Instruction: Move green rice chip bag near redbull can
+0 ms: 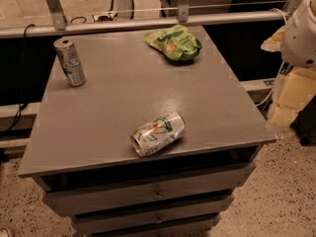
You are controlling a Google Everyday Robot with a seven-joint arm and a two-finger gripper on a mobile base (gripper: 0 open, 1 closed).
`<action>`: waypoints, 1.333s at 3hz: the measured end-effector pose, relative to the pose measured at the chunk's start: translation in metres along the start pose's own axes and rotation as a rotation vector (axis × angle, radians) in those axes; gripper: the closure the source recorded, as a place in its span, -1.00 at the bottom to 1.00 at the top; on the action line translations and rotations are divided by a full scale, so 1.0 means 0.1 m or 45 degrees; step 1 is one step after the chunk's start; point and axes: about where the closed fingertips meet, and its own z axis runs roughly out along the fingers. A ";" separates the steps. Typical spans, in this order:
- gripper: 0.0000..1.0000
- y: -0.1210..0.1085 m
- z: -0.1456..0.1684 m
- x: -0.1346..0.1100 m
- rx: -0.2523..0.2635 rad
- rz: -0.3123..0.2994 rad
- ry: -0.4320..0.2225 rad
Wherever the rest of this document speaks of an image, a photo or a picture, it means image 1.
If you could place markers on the top drawer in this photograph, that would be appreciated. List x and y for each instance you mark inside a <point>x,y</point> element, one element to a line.
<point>184,184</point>

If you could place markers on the green rice chip bag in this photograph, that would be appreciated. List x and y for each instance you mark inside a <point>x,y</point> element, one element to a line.
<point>176,43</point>

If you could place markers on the drawer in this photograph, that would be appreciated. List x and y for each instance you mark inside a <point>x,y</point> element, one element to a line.
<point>184,184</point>
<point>151,213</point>
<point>167,228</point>

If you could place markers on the white green soda can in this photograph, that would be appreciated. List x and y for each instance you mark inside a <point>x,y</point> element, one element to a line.
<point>157,134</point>

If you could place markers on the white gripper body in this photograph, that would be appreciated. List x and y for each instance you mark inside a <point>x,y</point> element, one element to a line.
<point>300,39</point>

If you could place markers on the bottom drawer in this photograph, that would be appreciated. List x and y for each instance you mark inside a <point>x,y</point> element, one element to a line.
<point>167,228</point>

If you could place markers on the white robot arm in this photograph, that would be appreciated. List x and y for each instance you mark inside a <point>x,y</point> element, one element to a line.
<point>296,41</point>

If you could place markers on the grey drawer cabinet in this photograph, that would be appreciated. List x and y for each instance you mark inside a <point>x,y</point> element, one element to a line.
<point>81,137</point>

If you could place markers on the middle drawer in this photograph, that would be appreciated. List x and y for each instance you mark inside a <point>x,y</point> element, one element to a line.
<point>151,213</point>

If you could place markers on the metal railing frame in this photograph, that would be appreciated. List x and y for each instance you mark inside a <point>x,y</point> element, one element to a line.
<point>131,25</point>

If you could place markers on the silver blue redbull can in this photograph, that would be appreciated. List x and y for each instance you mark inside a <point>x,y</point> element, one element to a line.
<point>70,61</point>

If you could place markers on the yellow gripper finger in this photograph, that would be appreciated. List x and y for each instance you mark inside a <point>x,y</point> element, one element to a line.
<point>273,43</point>
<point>282,116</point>

